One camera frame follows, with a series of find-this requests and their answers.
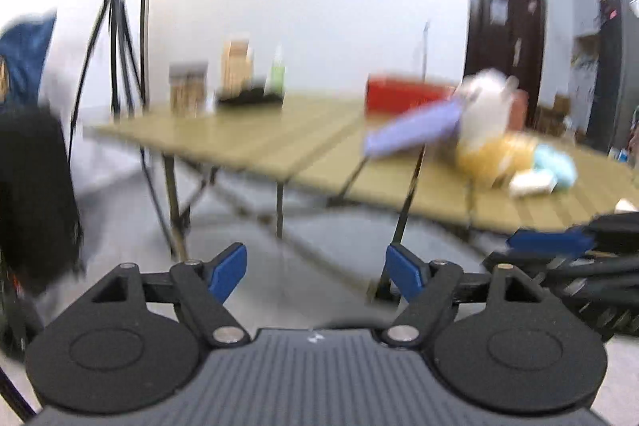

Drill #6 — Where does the white soft bundle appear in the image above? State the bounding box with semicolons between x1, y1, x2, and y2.
456;69;521;150

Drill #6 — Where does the small white packet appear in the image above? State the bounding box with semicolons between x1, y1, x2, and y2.
508;169;557;200

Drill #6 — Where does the yellow soft bundle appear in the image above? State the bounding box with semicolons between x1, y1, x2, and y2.
455;134;540;190

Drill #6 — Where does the blue cloth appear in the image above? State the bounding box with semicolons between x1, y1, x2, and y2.
0;12;57;112

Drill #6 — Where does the dark grey refrigerator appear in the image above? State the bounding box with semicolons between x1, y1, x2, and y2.
586;0;639;153

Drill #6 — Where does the green spray bottle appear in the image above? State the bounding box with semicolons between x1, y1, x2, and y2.
268;46;286;93

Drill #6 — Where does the white mop stick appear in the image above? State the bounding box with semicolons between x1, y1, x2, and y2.
422;21;431;82

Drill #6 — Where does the red cardboard box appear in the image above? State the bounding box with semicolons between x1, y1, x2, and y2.
366;74;457;115

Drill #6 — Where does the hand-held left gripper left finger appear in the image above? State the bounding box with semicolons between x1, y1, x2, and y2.
87;242;251;348

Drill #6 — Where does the black cloth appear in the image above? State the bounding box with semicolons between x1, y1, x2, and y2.
214;83;286;108

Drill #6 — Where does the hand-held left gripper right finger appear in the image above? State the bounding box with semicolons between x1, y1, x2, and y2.
380;244;550;348

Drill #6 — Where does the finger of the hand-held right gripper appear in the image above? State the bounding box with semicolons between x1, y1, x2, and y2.
482;250;639;293
506;212;639;258

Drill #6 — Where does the purple flat pouch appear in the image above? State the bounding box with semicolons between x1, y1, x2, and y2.
363;101;462;158

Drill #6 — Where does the brown cardboard box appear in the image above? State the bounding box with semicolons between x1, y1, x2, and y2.
534;94;575;137

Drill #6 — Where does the clear jar with black lid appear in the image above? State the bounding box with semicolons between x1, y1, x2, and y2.
169;61;209;113

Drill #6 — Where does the dark cloth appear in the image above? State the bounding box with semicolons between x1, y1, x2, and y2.
0;107;85;298

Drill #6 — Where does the light blue soft item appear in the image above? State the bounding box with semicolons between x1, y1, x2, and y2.
533;144;579;193

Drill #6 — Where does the tan folding table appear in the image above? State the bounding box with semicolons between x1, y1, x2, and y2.
82;91;639;307

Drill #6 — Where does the brown paper bag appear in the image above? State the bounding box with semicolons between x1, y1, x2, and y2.
221;39;254;90

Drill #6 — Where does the dark brown door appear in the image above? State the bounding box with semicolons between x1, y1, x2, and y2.
464;0;547;127

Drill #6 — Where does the black camera tripod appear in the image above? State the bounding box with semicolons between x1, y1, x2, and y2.
70;0;179;123

